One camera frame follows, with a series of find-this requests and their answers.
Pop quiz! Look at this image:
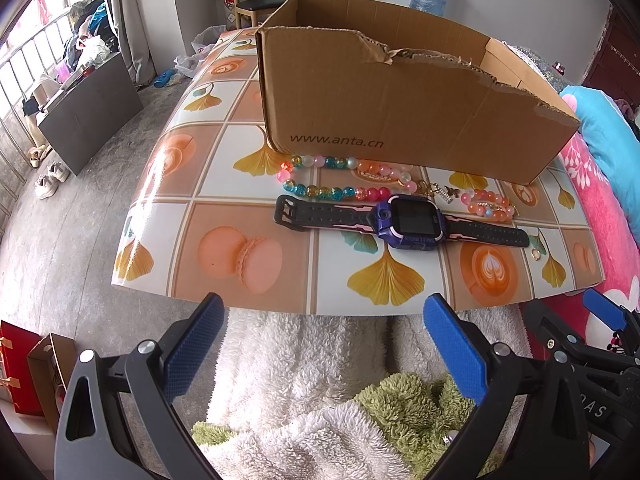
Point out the silver rectangular charm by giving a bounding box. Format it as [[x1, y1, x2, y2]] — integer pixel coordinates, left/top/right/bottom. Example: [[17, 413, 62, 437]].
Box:
[[436, 185, 454, 204]]

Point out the purple kids smartwatch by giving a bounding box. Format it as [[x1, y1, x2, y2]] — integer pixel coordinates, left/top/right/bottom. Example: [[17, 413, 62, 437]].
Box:
[[274, 195, 529, 250]]

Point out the colourful bead necklace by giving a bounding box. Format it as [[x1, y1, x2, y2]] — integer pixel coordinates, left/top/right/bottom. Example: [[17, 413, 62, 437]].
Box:
[[275, 154, 420, 203]]

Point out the pink floral blanket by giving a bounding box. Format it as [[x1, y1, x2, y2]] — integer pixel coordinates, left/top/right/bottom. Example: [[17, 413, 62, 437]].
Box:
[[544, 133, 639, 349]]

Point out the red gift bag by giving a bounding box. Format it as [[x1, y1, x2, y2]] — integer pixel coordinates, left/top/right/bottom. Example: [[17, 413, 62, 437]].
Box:
[[1, 321, 43, 416]]

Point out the green fleece cuff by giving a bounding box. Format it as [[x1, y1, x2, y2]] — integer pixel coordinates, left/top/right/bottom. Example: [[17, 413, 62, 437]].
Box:
[[192, 373, 474, 479]]

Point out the white fleece robe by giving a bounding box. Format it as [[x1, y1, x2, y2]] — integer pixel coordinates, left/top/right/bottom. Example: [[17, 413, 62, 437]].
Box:
[[199, 303, 532, 480]]

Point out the blue pillow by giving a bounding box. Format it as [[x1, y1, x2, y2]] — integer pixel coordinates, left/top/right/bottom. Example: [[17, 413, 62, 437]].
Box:
[[560, 86, 639, 243]]

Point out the patterned vinyl tablecloth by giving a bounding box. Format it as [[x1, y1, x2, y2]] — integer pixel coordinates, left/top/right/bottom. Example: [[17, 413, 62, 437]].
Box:
[[111, 29, 604, 316]]

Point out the gold clover charm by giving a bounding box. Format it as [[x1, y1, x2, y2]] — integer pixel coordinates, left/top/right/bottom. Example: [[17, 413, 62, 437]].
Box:
[[416, 180, 436, 197]]

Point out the dark grey cabinet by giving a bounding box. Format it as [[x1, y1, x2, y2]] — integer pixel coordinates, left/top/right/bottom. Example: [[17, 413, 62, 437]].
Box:
[[37, 53, 143, 174]]

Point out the brown cardboard box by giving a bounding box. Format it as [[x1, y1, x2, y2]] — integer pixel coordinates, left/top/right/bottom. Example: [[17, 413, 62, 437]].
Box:
[[256, 0, 579, 184]]

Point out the white plastic bag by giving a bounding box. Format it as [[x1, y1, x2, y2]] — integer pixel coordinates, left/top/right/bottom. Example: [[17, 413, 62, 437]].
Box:
[[174, 25, 227, 78]]

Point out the grey curtain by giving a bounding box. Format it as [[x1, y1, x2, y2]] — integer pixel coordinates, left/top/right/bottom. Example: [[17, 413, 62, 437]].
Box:
[[105, 0, 155, 88]]

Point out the pink orange bead bracelet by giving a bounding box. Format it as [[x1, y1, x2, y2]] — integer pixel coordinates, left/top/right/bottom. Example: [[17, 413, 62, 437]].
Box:
[[460, 187, 516, 224]]

